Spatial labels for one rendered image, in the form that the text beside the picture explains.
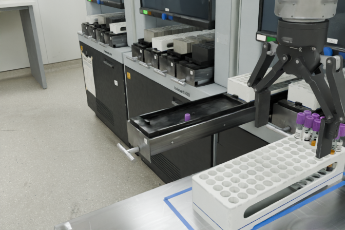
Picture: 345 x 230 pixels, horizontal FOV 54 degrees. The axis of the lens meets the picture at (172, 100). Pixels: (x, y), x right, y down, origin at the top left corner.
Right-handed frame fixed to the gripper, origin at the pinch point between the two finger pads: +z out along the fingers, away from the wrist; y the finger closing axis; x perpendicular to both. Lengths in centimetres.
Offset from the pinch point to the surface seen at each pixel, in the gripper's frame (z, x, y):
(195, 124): 12.4, 3.2, -33.1
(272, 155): 5.4, -1.1, -2.5
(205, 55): 8, 39, -75
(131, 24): 5, 41, -148
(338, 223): 10.9, -1.0, 12.0
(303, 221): 10.9, -5.2, 8.4
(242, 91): 8.6, 23.8, -36.9
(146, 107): 45, 32, -118
